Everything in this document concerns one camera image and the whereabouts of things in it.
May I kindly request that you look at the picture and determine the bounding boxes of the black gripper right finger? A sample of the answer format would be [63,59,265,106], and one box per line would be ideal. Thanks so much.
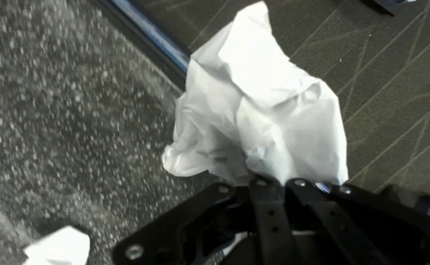
[285,178,430,265]

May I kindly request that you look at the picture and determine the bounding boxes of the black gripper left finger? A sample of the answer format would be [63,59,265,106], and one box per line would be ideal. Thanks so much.
[110,175,294,265]

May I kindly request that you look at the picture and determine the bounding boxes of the white tissue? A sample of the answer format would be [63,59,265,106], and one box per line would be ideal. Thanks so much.
[20,224,92,265]
[160,0,350,188]

